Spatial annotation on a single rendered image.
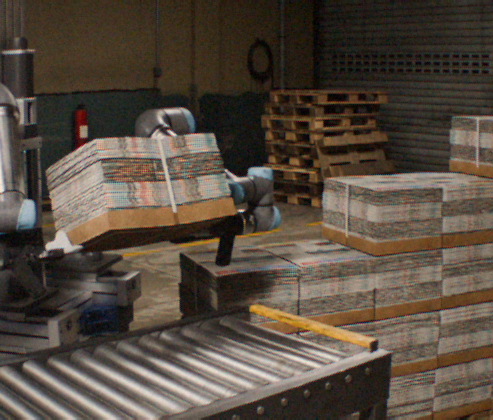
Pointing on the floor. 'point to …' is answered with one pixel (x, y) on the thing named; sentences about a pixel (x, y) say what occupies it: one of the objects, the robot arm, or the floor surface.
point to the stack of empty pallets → (316, 127)
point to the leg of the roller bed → (374, 412)
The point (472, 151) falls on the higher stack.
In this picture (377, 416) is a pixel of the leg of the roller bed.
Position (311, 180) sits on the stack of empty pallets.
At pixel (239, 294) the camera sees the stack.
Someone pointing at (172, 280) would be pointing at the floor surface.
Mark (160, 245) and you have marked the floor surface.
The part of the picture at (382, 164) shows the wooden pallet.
